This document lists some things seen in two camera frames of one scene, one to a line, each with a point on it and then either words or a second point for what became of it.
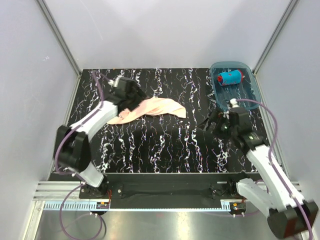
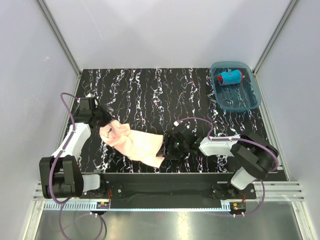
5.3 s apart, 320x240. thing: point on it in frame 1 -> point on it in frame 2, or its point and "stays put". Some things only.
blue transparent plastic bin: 234,80 stays put
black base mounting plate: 167,187 stays put
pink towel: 154,106 -> 142,147
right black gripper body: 222,126 -> 175,147
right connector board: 237,207 stays put
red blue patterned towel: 233,77 stays put
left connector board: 101,205 stays put
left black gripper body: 134,98 -> 101,115
